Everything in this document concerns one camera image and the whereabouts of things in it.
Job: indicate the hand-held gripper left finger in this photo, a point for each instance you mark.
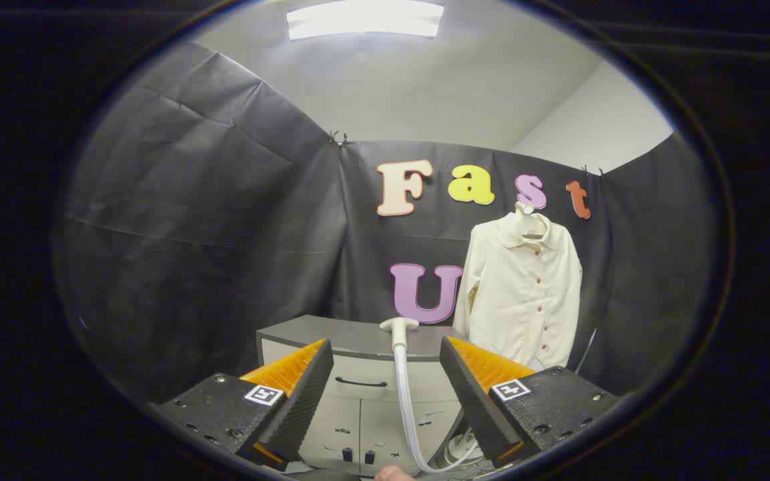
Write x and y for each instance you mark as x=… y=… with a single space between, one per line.
x=305 y=401

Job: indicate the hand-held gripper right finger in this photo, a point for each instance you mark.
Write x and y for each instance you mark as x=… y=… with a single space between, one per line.
x=472 y=407

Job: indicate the white garment steamer base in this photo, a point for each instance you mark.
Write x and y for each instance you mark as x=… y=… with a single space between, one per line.
x=460 y=446

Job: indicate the white garment steamer head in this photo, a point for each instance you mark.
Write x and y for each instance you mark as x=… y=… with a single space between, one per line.
x=398 y=330

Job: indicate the cream button-up shirt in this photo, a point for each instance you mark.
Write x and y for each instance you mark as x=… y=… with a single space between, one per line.
x=519 y=294

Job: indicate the white clothes hanger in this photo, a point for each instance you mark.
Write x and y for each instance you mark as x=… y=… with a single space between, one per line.
x=523 y=208

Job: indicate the grey cabinet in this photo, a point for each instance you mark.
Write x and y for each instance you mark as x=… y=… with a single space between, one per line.
x=358 y=337

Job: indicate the thin grey pole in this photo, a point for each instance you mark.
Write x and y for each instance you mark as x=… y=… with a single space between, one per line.
x=587 y=349

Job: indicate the black backdrop cloth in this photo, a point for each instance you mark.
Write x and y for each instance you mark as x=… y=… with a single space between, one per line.
x=191 y=234

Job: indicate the ceiling light panel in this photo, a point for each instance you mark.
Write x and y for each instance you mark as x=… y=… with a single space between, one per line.
x=365 y=19

